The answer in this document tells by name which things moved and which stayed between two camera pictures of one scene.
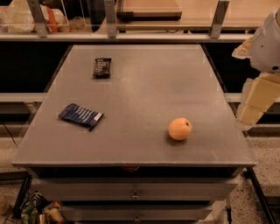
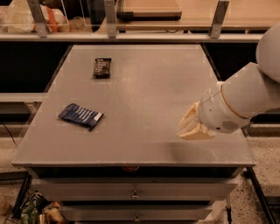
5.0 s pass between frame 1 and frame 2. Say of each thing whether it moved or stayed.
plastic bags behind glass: stayed
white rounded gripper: moved
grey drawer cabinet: stayed
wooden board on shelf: stayed
